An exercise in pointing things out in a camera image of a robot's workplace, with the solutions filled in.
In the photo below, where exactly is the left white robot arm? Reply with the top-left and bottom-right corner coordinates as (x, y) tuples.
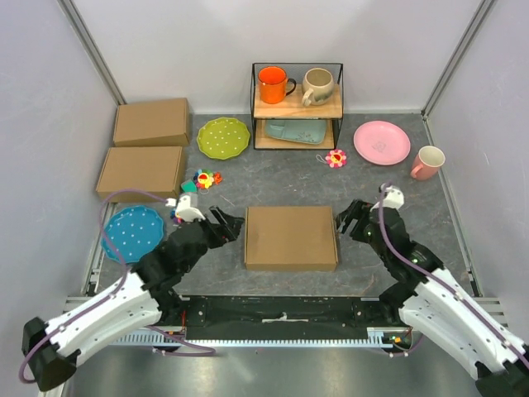
(18, 206), (244, 392)

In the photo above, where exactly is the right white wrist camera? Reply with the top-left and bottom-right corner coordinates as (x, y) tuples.
(370, 183), (404, 212)

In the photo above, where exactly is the pink flower plush keychain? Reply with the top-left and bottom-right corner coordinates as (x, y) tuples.
(316, 149), (347, 169)

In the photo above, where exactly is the orange mug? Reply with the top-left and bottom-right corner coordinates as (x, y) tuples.
(258, 66), (297, 104)

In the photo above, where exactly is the beige ceramic mug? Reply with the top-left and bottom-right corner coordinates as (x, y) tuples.
(302, 68), (335, 107)

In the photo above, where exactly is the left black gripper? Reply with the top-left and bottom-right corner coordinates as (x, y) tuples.
(183, 205), (245, 273)

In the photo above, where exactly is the small rainbow flower plush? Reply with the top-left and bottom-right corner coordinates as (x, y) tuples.
(169, 209), (182, 224)

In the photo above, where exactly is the black wire wooden shelf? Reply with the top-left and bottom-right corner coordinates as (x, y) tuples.
(250, 62), (344, 151)

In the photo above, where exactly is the folded cardboard box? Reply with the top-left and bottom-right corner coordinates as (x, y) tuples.
(113, 98), (191, 147)
(96, 146), (186, 203)

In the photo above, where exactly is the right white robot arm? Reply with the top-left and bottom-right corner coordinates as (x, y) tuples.
(336, 199), (528, 396)

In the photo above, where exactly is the rear folded cardboard box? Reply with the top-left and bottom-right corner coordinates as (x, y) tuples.
(113, 98), (191, 147)

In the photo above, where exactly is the teal rectangular dish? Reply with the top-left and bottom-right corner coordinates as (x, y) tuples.
(264, 119), (326, 145)

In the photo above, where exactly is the pink plate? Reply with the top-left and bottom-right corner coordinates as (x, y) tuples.
(353, 121), (411, 166)

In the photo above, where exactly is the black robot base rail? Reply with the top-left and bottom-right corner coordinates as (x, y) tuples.
(166, 295), (404, 329)

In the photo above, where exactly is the brown cardboard box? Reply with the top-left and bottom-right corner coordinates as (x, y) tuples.
(244, 206), (338, 272)

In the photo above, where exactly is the rainbow flower plush toy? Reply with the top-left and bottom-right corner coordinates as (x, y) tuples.
(193, 169), (223, 190)

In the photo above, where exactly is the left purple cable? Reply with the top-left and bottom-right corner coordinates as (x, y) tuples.
(18, 189), (217, 382)

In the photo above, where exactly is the blue dotted plate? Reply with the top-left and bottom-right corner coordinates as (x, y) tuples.
(101, 205), (165, 264)

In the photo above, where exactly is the pink mug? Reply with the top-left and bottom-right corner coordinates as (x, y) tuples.
(410, 146), (446, 181)

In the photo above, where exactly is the green dotted plate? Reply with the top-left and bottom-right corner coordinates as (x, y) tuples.
(197, 117), (250, 160)

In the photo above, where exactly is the white slotted cable duct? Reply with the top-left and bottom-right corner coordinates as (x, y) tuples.
(111, 328), (408, 349)

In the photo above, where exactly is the front folded cardboard box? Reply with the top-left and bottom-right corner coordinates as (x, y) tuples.
(96, 146), (186, 203)

